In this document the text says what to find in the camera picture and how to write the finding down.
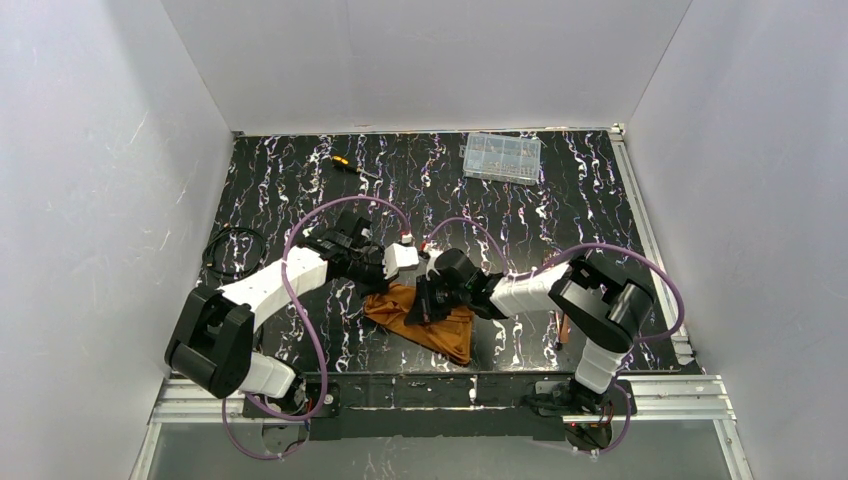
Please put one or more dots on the orange cloth napkin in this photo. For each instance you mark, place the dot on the orange cloth napkin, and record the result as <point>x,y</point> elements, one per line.
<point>451,337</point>

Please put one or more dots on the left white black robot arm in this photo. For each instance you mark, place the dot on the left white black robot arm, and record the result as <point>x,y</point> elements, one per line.
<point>212,343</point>

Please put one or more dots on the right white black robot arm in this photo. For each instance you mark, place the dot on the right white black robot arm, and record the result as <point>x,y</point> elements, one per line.
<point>595,295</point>

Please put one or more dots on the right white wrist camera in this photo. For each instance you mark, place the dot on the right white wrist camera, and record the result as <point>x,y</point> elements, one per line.
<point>428,255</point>

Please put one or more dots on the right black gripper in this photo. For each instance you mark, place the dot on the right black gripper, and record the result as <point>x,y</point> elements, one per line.
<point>430,302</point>

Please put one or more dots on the clear plastic parts box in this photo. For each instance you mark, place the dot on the clear plastic parts box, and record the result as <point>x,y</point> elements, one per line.
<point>502,158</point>

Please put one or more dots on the copper cake server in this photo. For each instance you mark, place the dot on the copper cake server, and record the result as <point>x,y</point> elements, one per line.
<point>563,330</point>

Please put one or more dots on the orange black screwdriver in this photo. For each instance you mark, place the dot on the orange black screwdriver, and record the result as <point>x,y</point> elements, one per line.
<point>344,164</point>

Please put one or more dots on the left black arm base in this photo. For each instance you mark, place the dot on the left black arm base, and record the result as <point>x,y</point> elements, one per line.
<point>301,398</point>

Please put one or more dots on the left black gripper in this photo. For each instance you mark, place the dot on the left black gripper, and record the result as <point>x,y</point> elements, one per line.
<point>370,279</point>

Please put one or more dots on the aluminium frame rail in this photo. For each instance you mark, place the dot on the aluminium frame rail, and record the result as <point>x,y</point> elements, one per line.
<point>449,425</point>

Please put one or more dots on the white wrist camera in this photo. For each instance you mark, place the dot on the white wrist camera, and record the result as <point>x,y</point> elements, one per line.
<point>398,257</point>
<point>428,255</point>

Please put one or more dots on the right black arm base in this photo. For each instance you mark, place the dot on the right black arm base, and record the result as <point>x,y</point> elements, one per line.
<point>568,397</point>

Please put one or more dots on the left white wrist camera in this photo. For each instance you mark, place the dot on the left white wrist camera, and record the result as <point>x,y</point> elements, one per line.
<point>398,257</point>

